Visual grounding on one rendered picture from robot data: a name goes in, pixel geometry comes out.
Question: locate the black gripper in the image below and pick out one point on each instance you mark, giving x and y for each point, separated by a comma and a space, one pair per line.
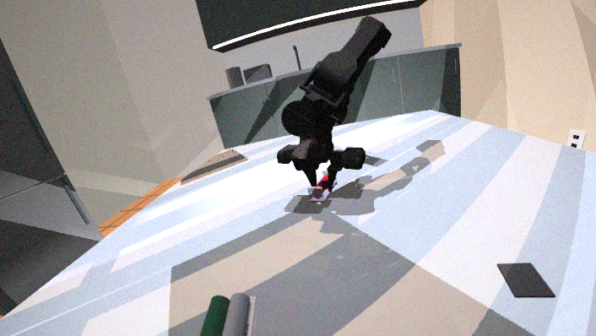
351, 158

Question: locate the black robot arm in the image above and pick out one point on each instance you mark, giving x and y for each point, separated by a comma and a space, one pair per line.
334, 78

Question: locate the red battery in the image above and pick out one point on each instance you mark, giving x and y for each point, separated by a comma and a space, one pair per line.
323, 183

